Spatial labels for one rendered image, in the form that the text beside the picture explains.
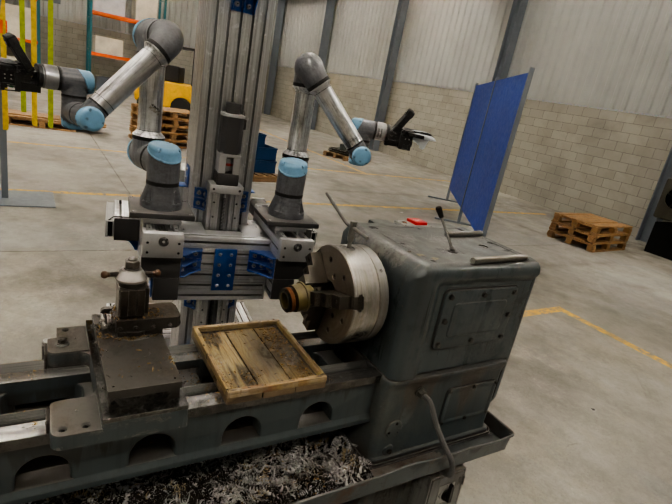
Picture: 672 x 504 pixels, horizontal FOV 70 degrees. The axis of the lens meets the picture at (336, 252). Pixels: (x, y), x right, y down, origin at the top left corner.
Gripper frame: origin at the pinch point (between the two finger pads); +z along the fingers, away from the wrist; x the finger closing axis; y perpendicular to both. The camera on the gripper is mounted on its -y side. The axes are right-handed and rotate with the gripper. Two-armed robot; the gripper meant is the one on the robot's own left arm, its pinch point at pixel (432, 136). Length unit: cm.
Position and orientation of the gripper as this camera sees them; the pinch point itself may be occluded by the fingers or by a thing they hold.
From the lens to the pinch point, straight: 216.8
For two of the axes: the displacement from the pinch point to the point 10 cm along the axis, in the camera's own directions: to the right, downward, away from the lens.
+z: 9.8, 1.7, 0.9
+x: 0.1, 4.4, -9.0
